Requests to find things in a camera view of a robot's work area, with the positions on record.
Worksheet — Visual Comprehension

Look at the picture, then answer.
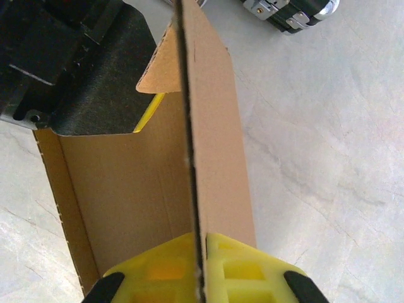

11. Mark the brown cardboard box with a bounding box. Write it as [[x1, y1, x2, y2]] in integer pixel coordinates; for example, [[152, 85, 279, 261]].
[[33, 0, 258, 303]]

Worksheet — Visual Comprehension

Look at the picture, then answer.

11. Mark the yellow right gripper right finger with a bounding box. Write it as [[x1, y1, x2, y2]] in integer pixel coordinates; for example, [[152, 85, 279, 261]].
[[203, 232, 331, 303]]

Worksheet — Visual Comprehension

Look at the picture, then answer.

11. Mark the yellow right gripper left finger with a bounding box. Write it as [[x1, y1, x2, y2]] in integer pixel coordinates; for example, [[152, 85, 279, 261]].
[[82, 232, 199, 303]]

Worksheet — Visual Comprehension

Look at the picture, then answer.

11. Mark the black briefcase with silver fittings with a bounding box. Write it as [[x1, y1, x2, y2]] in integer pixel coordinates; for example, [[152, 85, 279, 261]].
[[242, 0, 341, 36]]

